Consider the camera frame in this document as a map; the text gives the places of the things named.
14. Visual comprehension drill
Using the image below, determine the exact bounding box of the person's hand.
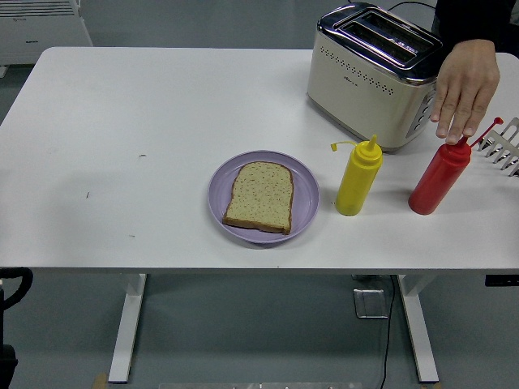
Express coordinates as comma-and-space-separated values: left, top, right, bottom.
430, 39, 500, 143

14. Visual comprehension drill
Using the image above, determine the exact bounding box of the red squeeze bottle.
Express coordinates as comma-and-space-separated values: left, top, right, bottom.
408, 116, 504, 216

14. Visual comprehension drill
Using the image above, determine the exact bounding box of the bread slice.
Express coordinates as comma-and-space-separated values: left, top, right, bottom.
221, 160, 294, 236

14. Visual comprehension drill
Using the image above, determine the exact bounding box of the person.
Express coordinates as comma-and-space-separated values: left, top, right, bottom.
431, 0, 519, 62

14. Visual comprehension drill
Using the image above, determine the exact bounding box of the silver metal toast rack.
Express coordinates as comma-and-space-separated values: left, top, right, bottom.
478, 117, 519, 178

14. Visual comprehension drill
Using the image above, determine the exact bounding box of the cream and chrome toaster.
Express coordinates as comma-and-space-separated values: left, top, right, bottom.
306, 2, 447, 154

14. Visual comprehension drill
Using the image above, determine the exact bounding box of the yellow squeeze bottle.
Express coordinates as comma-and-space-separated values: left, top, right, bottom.
330, 134, 384, 216

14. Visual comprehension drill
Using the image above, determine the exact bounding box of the black table control box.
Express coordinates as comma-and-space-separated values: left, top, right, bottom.
485, 274, 519, 287

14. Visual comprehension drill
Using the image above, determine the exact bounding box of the metal floor socket plate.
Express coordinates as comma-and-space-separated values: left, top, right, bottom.
353, 288, 389, 320

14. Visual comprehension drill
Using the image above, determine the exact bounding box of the white table leg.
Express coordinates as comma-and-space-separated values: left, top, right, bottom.
108, 273, 148, 384
397, 274, 440, 384

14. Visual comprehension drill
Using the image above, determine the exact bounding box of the purple plate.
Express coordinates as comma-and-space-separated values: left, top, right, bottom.
208, 150, 320, 245

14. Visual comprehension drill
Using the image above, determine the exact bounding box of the white floor appliance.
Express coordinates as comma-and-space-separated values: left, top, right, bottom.
0, 0, 94, 78

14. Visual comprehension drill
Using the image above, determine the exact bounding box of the black toaster power cord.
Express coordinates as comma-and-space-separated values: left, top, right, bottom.
388, 0, 437, 13

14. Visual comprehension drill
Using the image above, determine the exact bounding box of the thin black floor cable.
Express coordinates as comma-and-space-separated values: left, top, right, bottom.
379, 274, 397, 389

